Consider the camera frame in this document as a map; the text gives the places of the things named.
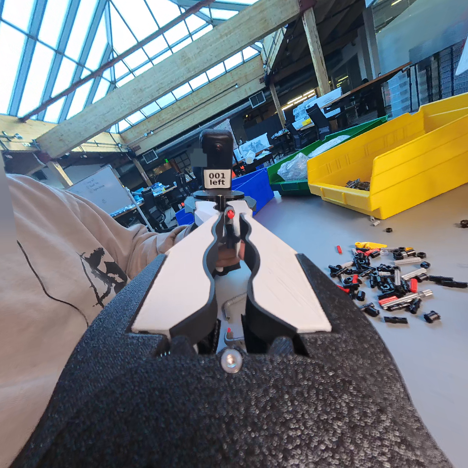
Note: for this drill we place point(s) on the small grey pin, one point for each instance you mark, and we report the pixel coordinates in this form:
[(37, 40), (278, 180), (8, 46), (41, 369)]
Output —
[(374, 221)]

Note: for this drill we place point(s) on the pile of black red pins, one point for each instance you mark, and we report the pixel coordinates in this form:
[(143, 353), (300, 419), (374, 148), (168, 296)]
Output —
[(387, 281)]

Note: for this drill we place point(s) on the grey desk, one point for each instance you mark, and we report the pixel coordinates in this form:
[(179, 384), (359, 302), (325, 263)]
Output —
[(420, 365)]

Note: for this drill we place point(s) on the wooden high table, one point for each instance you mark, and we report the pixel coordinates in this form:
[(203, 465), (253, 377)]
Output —
[(365, 86)]

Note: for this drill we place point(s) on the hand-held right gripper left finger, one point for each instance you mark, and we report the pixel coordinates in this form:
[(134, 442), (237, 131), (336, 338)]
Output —
[(175, 292)]

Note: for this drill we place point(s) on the wall air vent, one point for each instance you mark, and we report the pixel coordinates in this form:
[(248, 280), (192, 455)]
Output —
[(150, 156), (257, 99)]

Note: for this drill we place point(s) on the white whiteboard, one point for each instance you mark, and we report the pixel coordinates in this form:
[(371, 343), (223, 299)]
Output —
[(102, 190)]

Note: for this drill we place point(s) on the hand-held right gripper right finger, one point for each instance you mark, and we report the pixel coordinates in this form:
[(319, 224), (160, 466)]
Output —
[(285, 292)]

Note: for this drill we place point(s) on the heap of dark grey bricks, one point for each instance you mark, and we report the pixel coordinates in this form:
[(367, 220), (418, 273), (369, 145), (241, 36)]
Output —
[(358, 184)]

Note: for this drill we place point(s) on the clear plastic bag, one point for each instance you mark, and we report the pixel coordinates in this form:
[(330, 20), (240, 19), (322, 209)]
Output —
[(296, 166)]

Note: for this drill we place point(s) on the black office chair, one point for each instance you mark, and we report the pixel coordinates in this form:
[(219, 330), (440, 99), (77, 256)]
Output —
[(151, 208), (318, 120), (296, 135)]

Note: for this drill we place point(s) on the green storage bin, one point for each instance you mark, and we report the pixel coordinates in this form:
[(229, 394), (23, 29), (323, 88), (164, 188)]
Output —
[(292, 186)]

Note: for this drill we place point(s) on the person's left forearm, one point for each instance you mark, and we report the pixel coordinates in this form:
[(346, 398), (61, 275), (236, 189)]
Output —
[(157, 241)]

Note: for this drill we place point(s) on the yellow storage bin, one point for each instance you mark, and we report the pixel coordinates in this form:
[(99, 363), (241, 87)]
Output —
[(420, 175)]

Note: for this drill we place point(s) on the blue storage bin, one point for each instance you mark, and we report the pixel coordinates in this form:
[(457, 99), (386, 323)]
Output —
[(256, 190)]

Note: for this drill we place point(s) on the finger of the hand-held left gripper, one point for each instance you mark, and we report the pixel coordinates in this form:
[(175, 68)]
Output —
[(204, 210), (242, 209)]

